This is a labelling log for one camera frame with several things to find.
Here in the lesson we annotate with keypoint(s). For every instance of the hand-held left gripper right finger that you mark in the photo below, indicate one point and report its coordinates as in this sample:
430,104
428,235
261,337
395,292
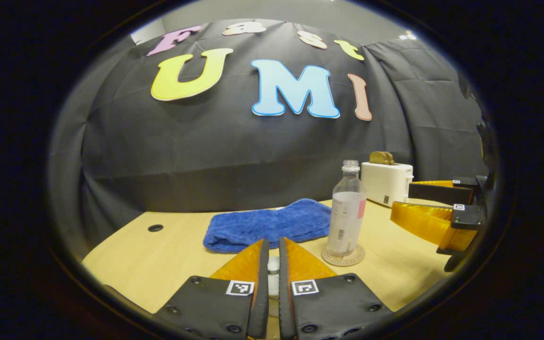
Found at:
328,307

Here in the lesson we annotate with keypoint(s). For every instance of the brown bread slice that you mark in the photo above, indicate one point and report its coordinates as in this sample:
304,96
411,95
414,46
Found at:
377,158
390,159

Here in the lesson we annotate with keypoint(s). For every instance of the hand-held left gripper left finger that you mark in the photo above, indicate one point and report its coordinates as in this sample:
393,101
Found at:
215,307

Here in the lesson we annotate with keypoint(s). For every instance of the round wooden coaster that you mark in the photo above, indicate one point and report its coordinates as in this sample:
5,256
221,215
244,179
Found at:
359,259

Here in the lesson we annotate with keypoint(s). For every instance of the black backdrop cloth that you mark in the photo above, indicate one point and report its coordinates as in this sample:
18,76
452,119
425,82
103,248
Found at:
206,151

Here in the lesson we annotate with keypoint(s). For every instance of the clear plastic water bottle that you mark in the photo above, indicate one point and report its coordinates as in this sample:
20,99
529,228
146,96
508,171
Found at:
347,222

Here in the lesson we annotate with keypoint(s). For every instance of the white toaster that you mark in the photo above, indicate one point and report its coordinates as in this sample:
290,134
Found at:
385,184

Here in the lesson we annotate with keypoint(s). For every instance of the blue towel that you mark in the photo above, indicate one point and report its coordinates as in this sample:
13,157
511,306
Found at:
267,224

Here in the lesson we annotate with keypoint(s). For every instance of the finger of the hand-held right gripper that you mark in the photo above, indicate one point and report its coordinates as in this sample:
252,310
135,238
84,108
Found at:
423,222
442,193

